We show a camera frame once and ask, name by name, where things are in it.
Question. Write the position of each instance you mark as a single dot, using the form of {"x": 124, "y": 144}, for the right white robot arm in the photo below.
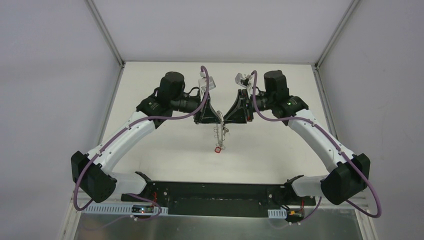
{"x": 347, "y": 171}

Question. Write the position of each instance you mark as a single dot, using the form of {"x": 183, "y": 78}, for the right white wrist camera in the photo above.
{"x": 245, "y": 81}

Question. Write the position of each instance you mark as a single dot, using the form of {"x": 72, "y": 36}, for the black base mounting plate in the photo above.
{"x": 222, "y": 199}

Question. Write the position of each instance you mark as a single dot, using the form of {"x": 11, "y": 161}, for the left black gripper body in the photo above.
{"x": 204, "y": 108}

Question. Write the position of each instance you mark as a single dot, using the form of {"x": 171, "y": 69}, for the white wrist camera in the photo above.
{"x": 203, "y": 82}
{"x": 245, "y": 81}

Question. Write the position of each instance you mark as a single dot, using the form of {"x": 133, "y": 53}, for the left white cable duct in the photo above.
{"x": 138, "y": 209}

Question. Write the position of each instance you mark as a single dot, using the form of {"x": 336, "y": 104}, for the right white cable duct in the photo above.
{"x": 277, "y": 213}

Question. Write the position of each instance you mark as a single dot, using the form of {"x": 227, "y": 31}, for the aluminium frame rail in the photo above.
{"x": 83, "y": 197}

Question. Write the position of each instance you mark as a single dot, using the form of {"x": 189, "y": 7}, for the metal key ring disc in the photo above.
{"x": 218, "y": 131}

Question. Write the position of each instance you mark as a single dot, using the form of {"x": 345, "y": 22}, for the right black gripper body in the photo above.
{"x": 245, "y": 105}

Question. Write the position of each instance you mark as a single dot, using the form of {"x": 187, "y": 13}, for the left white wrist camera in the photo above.
{"x": 203, "y": 82}

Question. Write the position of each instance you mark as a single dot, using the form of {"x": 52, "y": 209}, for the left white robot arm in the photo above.
{"x": 93, "y": 172}

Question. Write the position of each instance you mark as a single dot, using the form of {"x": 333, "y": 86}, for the white cable duct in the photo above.
{"x": 138, "y": 209}
{"x": 277, "y": 213}

